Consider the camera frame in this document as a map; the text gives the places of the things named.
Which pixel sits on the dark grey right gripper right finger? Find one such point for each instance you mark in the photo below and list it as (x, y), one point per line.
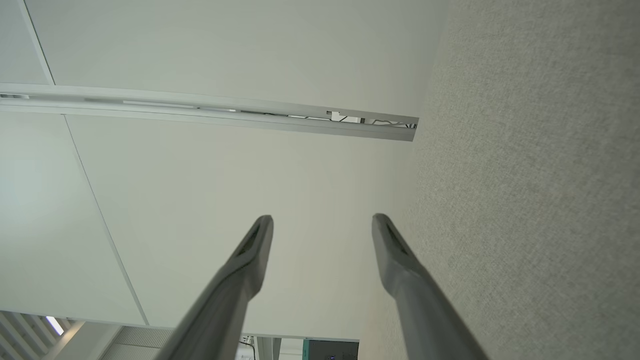
(415, 300)

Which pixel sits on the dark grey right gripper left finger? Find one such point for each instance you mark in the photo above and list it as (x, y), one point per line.
(235, 290)

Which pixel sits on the long aluminium frame rail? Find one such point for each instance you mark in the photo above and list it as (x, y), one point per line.
(200, 112)

